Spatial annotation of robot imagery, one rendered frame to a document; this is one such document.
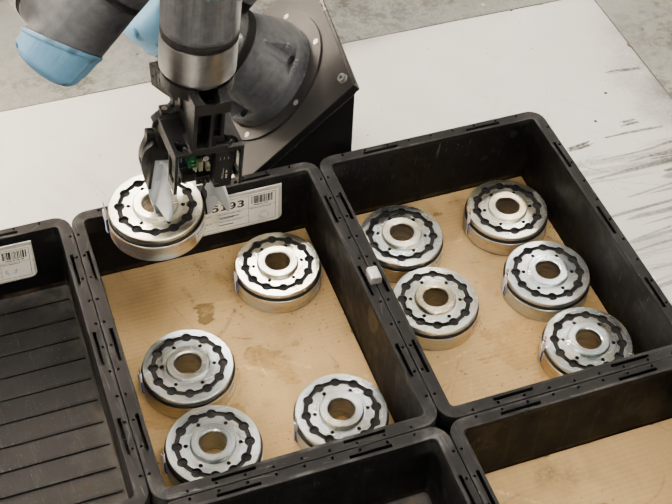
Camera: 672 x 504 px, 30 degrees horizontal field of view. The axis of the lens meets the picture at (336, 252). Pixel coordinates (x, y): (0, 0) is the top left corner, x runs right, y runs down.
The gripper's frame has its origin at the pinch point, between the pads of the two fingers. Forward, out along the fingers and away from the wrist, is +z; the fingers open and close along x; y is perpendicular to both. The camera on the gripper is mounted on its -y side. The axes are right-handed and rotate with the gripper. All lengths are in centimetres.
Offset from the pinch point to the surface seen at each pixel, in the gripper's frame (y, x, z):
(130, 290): -4.6, -4.7, 17.7
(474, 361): 19.0, 29.5, 14.5
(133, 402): 18.3, -10.5, 8.4
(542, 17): -50, 77, 22
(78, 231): -6.5, -10.2, 8.2
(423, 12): -139, 108, 89
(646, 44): -109, 156, 84
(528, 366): 21.8, 35.0, 14.0
